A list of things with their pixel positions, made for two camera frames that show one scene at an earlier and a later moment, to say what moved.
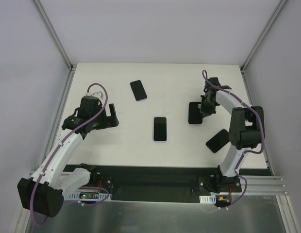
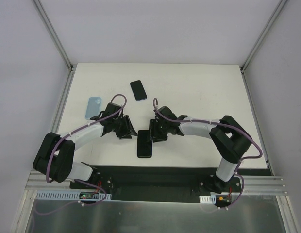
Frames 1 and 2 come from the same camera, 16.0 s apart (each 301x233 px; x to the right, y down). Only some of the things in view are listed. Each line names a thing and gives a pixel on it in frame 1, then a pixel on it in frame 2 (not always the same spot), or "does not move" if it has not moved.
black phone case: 194,115 to 144,144
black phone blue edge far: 139,91 does not move
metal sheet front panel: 249,213 does not move
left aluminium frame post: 55,37 does not move
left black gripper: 108,119 to 125,126
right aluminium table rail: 270,184 does not move
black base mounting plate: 161,183 does not move
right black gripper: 205,107 to 154,131
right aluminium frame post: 247,58 does not move
